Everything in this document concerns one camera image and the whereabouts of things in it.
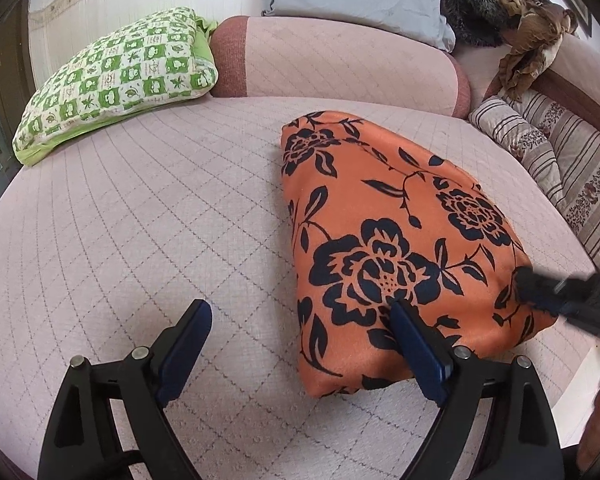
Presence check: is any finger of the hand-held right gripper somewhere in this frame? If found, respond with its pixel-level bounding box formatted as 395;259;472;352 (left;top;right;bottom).
513;265;581;317

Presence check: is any green checkered pillow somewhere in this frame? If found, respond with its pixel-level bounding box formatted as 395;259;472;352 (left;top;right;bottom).
12;6;220;167

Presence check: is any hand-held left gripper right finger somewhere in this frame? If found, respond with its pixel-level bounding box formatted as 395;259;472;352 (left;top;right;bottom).
390;299;567;480

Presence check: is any brown patterned cloth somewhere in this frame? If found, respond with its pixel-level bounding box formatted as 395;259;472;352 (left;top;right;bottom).
496;0;579;103

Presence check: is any striped beige pillow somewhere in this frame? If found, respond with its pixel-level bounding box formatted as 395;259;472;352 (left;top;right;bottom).
467;91;600;266

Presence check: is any glass door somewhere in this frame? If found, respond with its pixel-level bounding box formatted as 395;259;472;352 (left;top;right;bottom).
0;5;33;206

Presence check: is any pink bolster cushion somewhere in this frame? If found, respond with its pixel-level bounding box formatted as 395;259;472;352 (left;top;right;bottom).
210;16;472;120

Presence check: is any orange black floral pillow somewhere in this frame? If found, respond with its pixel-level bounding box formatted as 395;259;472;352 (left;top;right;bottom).
280;110;561;400

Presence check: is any pink quilted sofa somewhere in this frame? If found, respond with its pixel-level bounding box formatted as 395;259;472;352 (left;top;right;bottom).
0;30;600;480

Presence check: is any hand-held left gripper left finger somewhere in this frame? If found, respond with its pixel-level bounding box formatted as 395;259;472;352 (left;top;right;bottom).
37;299;214;480

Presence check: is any black furry cushion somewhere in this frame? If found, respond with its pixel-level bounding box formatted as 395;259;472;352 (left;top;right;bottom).
440;0;522;48

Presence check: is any grey pillow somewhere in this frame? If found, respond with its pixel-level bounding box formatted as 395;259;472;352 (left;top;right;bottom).
261;0;456;52

